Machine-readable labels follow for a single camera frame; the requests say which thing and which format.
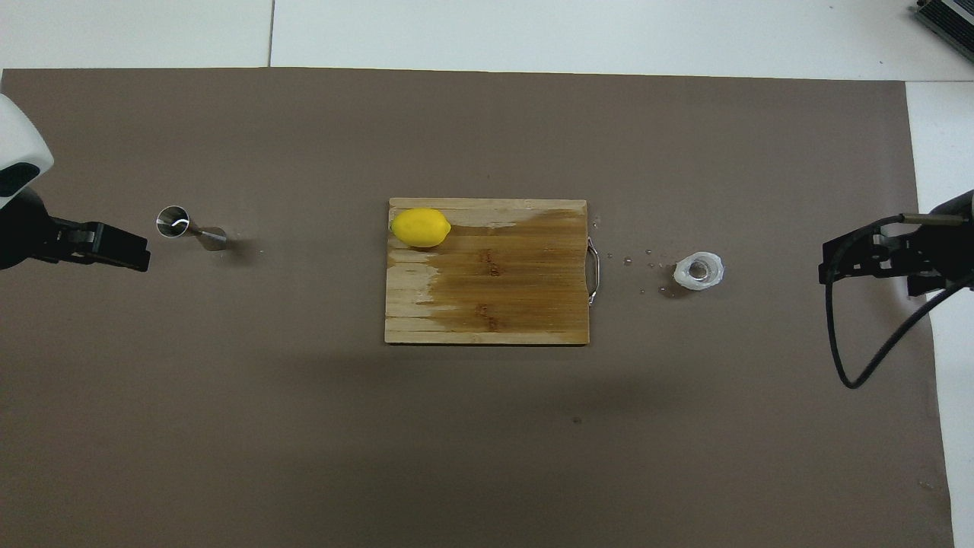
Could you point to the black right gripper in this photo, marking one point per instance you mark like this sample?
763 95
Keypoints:
947 243

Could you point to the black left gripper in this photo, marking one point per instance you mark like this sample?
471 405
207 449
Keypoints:
23 232

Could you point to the steel jigger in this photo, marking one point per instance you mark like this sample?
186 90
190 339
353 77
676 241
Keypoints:
173 221

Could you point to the clear plastic cup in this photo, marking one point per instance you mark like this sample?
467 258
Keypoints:
698 272

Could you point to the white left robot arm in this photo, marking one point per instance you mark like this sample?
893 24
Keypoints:
19 137

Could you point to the brown table mat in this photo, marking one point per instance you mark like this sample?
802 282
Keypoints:
228 418

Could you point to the grey ribbed device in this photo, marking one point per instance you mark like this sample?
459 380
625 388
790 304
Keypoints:
951 19

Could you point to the yellow lemon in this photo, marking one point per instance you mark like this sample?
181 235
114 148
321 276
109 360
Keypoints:
420 227

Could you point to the wooden cutting board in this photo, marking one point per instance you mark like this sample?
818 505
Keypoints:
494 304

